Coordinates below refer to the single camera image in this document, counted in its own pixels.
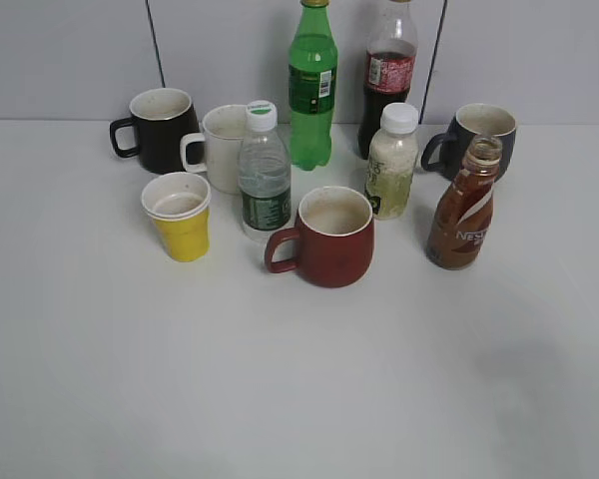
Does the yellow paper cup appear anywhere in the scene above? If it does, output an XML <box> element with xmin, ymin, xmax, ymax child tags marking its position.
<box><xmin>141</xmin><ymin>172</ymin><xmax>212</xmax><ymax>262</ymax></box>

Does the brown Nescafe coffee bottle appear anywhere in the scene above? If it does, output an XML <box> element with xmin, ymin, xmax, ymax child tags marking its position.
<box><xmin>425</xmin><ymin>136</ymin><xmax>502</xmax><ymax>270</ymax></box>

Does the red ceramic mug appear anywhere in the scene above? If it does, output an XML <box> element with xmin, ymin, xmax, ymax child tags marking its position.
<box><xmin>264</xmin><ymin>186</ymin><xmax>374</xmax><ymax>288</ymax></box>

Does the clear water bottle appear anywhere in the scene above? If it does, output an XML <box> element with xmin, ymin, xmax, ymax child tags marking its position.
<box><xmin>238</xmin><ymin>100</ymin><xmax>291</xmax><ymax>243</ymax></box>

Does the white capped juice bottle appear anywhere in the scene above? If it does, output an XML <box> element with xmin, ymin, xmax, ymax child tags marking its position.
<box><xmin>364</xmin><ymin>102</ymin><xmax>419</xmax><ymax>220</ymax></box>

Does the white ceramic mug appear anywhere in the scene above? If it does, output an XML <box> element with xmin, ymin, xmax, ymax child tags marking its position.
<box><xmin>180</xmin><ymin>104</ymin><xmax>246</xmax><ymax>195</ymax></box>

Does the green soda bottle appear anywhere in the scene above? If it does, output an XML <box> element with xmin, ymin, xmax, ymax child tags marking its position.
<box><xmin>289</xmin><ymin>1</ymin><xmax>338</xmax><ymax>171</ymax></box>

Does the black ceramic mug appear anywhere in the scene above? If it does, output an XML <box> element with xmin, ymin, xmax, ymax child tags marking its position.
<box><xmin>109</xmin><ymin>88</ymin><xmax>200</xmax><ymax>175</ymax></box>

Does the cola bottle red label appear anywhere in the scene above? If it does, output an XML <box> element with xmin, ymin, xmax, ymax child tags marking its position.
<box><xmin>357</xmin><ymin>1</ymin><xmax>418</xmax><ymax>160</ymax></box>

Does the dark grey ceramic mug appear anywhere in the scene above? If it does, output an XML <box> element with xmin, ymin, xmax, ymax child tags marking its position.
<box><xmin>420</xmin><ymin>103</ymin><xmax>517</xmax><ymax>181</ymax></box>

